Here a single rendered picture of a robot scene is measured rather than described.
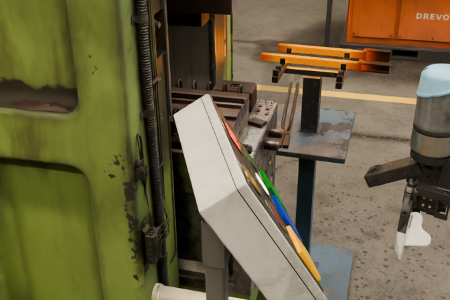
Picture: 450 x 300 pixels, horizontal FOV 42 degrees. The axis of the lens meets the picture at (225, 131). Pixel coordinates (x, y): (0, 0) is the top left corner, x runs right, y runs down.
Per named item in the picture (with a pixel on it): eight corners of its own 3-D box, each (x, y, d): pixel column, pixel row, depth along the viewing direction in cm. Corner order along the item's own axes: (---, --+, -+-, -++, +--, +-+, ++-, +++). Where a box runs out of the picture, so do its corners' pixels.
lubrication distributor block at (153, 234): (167, 259, 142) (163, 211, 136) (157, 276, 136) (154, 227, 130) (153, 257, 143) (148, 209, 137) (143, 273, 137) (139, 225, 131)
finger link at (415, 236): (423, 267, 104) (436, 217, 105) (390, 257, 107) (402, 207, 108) (425, 267, 107) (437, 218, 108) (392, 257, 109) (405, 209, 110)
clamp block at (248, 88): (257, 102, 180) (257, 82, 177) (251, 113, 173) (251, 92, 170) (219, 98, 183) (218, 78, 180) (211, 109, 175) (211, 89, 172)
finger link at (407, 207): (404, 233, 105) (416, 185, 106) (395, 230, 106) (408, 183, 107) (407, 234, 109) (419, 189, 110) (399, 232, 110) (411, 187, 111)
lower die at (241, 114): (248, 118, 170) (248, 91, 166) (232, 150, 152) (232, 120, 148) (113, 104, 179) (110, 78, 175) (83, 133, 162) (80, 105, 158)
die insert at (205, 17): (209, 19, 155) (209, -4, 153) (201, 27, 149) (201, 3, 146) (104, 13, 162) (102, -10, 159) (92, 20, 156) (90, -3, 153)
